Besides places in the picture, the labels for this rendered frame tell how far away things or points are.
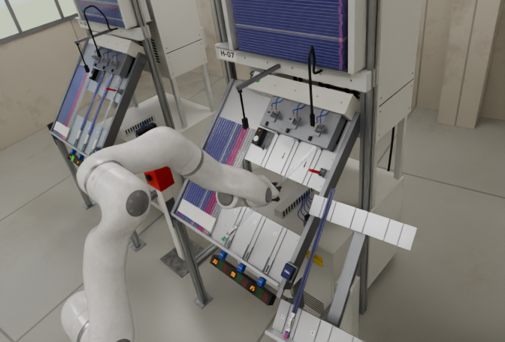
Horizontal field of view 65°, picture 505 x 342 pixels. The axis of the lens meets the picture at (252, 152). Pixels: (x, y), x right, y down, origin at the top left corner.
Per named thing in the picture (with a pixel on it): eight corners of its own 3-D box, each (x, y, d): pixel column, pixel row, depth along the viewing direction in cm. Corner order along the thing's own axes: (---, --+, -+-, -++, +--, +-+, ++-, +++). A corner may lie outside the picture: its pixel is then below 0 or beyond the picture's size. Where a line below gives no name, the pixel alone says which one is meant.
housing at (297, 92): (358, 127, 153) (343, 114, 142) (264, 99, 184) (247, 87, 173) (366, 108, 153) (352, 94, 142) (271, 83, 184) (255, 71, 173)
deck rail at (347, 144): (291, 289, 149) (282, 289, 144) (286, 286, 150) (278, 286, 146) (365, 118, 151) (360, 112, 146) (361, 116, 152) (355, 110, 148)
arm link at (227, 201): (261, 180, 130) (237, 179, 134) (238, 182, 118) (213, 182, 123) (261, 205, 129) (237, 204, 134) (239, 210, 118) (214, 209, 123)
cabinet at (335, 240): (334, 337, 201) (332, 255, 167) (239, 270, 245) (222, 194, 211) (396, 258, 237) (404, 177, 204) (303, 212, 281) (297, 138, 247)
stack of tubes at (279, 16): (343, 71, 135) (343, -12, 120) (238, 49, 167) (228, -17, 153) (362, 58, 142) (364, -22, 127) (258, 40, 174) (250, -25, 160)
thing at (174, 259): (182, 278, 246) (147, 179, 204) (160, 259, 262) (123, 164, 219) (210, 254, 260) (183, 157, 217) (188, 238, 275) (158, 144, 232)
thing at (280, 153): (326, 195, 151) (321, 192, 147) (213, 145, 193) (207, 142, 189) (361, 116, 152) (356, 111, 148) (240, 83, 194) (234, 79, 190)
